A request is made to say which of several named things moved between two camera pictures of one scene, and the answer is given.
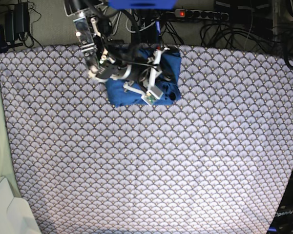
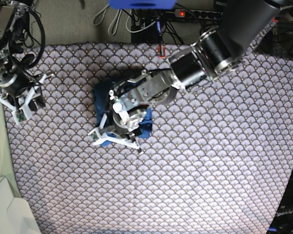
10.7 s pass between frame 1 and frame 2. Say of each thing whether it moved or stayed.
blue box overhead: stayed
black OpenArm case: stayed
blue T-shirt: moved
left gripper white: moved
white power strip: stayed
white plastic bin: stayed
